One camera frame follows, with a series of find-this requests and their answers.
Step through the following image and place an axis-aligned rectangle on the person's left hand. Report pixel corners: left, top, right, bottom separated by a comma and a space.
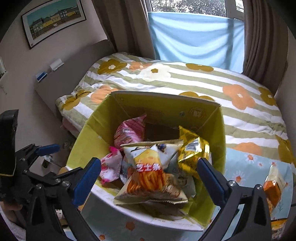
1, 201, 23, 211

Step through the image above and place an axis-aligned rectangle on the orange cream snack bag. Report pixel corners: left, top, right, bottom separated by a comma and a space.
263, 164, 285, 214

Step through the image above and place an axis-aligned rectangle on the white tissue on headboard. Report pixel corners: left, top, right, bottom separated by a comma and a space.
49, 59, 64, 71

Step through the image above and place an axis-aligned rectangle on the brown right curtain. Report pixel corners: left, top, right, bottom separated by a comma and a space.
243, 0, 288, 94

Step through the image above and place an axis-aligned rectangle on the brown curtain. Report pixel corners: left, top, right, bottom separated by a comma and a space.
243, 0, 288, 94
92, 0, 156, 59

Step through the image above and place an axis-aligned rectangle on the small pink candy bag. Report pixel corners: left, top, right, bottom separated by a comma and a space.
99, 146, 123, 185

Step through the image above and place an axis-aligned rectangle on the framed landscape picture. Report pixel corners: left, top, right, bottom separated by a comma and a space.
21, 0, 86, 49

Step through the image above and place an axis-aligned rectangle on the floral striped quilt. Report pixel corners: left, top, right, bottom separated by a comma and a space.
56, 52, 295, 164

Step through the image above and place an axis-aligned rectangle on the blue white item on headboard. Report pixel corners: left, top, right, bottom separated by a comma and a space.
36, 71, 48, 83

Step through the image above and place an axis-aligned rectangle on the cheese sticks snack bag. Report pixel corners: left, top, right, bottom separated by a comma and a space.
113, 139, 188, 205

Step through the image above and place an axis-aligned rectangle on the brown left curtain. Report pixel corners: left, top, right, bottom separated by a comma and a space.
92, 0, 156, 59

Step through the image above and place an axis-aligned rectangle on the grey headboard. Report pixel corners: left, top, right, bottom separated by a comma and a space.
35, 40, 115, 121

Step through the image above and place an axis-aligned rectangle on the yellow gold snack bag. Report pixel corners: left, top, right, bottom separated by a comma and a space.
177, 126, 212, 179

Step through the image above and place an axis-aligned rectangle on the pink snack bag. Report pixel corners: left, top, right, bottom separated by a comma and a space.
114, 114, 147, 149

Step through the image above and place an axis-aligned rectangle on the light blue hanging sheet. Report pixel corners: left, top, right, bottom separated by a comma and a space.
148, 11, 244, 73

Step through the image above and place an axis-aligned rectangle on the green cardboard box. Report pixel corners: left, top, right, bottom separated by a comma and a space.
67, 91, 226, 232

